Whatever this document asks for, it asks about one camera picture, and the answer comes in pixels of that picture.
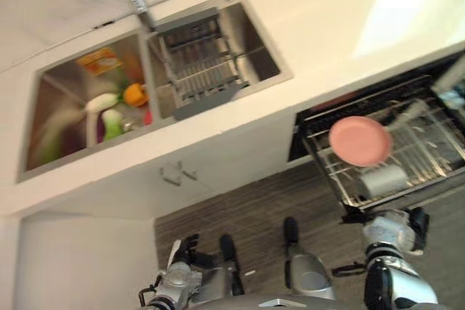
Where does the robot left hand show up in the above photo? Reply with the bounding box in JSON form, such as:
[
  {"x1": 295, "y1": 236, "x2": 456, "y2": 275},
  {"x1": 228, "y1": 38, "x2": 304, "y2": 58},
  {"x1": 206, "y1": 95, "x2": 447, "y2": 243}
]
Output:
[{"x1": 168, "y1": 233, "x2": 219, "y2": 272}]

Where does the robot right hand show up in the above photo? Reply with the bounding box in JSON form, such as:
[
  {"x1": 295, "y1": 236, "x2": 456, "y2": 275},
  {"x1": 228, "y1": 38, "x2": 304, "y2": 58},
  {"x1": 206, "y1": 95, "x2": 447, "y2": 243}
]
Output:
[{"x1": 340, "y1": 206, "x2": 431, "y2": 256}]

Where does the black dishwasher drawer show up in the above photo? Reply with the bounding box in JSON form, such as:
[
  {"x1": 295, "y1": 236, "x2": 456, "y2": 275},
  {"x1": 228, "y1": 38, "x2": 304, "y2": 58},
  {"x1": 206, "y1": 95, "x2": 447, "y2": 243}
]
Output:
[{"x1": 288, "y1": 52, "x2": 465, "y2": 213}]

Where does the grey cup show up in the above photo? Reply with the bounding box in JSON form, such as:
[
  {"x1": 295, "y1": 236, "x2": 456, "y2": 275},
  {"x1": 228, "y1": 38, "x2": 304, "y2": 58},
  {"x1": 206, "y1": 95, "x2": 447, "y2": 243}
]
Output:
[{"x1": 357, "y1": 164, "x2": 411, "y2": 197}]

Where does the robot right leg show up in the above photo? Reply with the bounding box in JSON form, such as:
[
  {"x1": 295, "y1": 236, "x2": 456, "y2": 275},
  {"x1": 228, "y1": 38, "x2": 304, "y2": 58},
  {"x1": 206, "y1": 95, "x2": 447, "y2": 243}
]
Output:
[{"x1": 282, "y1": 216, "x2": 337, "y2": 301}]

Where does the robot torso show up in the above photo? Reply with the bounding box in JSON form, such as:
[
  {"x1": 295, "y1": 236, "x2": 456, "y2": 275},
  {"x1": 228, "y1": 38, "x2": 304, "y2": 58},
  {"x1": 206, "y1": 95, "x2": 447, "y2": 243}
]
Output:
[{"x1": 192, "y1": 292, "x2": 366, "y2": 310}]

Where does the pink plate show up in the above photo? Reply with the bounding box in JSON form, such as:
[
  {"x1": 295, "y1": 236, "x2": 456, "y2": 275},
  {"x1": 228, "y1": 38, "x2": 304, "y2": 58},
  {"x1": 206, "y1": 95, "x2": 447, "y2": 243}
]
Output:
[{"x1": 328, "y1": 115, "x2": 394, "y2": 168}]

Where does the green white vegetable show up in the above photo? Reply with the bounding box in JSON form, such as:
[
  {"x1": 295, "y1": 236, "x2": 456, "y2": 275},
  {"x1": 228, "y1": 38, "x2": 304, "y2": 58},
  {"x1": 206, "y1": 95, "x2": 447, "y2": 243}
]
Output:
[{"x1": 101, "y1": 108, "x2": 124, "y2": 142}]

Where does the orange bell pepper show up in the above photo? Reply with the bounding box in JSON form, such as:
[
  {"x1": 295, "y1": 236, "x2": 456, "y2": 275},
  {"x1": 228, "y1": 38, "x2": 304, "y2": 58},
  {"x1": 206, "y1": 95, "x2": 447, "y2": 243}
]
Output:
[{"x1": 122, "y1": 83, "x2": 150, "y2": 108}]

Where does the grey sink drain rack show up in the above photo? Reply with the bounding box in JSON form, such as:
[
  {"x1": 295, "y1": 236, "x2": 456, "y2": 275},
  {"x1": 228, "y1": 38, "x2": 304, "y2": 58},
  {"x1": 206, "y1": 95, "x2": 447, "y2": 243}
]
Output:
[{"x1": 152, "y1": 7, "x2": 248, "y2": 121}]

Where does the white radish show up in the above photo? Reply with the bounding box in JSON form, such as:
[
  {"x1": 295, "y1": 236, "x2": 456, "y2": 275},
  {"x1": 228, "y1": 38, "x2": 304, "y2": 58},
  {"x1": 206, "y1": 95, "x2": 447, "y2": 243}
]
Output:
[{"x1": 85, "y1": 93, "x2": 119, "y2": 113}]

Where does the stainless steel double sink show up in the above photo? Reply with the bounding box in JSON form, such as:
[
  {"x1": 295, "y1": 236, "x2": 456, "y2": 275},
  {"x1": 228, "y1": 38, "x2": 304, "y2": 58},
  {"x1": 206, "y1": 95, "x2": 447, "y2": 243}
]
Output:
[{"x1": 17, "y1": 0, "x2": 294, "y2": 182}]

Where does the yellow orange package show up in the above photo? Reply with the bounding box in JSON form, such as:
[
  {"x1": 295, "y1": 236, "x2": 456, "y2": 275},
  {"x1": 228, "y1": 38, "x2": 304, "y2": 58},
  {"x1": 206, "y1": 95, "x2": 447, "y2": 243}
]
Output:
[{"x1": 75, "y1": 46, "x2": 124, "y2": 78}]

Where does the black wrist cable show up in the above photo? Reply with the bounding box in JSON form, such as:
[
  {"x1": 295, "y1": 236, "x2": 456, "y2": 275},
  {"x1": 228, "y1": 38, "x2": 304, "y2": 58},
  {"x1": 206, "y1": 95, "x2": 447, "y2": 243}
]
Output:
[{"x1": 331, "y1": 261, "x2": 368, "y2": 277}]

